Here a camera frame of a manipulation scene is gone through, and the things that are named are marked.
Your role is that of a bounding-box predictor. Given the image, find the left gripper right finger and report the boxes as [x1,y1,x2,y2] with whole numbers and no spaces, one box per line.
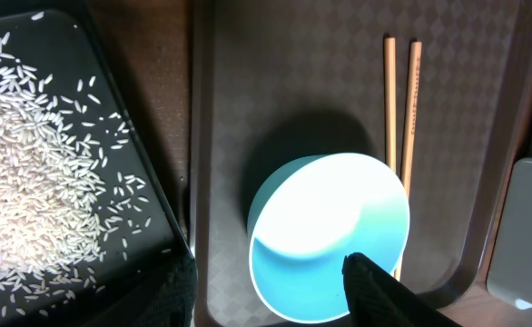
[342,253,458,327]

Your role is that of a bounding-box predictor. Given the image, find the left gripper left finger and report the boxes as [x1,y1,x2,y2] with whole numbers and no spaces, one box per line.
[88,255,198,327]

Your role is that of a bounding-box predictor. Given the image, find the light blue bowl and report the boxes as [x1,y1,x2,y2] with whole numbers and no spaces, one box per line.
[247,153,410,324]

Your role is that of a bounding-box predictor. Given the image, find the rice pile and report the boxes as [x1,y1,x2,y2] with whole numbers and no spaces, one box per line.
[0,11,174,319]

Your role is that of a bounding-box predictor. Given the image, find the wooden chopstick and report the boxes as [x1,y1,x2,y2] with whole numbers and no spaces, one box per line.
[392,40,424,282]
[384,37,397,173]

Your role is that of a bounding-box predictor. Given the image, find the grey dishwasher rack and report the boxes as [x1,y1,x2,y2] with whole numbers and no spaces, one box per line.
[486,45,532,315]

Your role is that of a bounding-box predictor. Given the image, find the brown serving tray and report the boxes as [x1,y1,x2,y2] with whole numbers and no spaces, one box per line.
[191,0,532,326]

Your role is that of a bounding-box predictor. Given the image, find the black plastic tray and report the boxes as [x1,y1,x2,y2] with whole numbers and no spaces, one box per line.
[0,8,194,327]

